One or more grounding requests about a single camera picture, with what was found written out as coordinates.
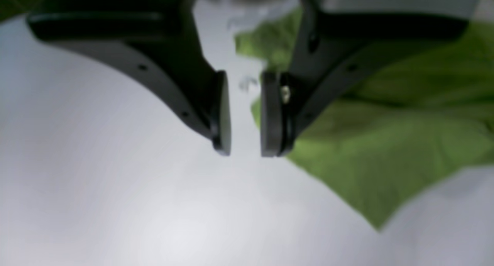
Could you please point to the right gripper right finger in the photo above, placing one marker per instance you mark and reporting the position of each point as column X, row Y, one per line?
column 342, row 42

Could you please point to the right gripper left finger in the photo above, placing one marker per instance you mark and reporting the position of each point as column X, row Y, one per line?
column 155, row 42

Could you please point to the green T-shirt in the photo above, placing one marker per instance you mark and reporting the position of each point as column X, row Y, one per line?
column 406, row 128

